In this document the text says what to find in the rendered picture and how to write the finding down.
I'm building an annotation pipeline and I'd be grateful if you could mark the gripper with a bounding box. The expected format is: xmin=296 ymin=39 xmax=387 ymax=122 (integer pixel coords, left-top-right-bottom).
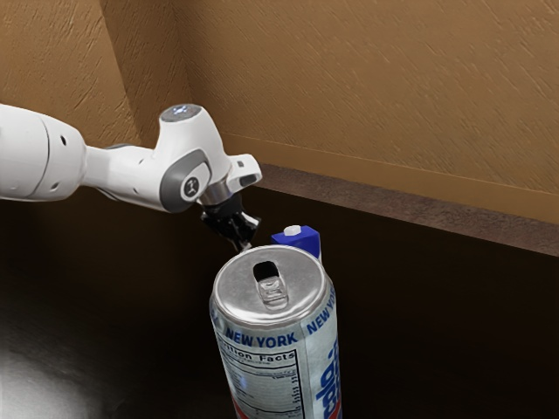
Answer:
xmin=200 ymin=194 xmax=262 ymax=251

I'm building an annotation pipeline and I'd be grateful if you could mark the blue carton with white cap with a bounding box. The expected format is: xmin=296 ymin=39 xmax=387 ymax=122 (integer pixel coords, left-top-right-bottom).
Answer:
xmin=270 ymin=224 xmax=323 ymax=264

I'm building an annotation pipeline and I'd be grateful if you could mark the silver drink can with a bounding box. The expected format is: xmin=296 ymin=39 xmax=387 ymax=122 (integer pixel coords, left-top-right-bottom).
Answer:
xmin=209 ymin=244 xmax=343 ymax=419

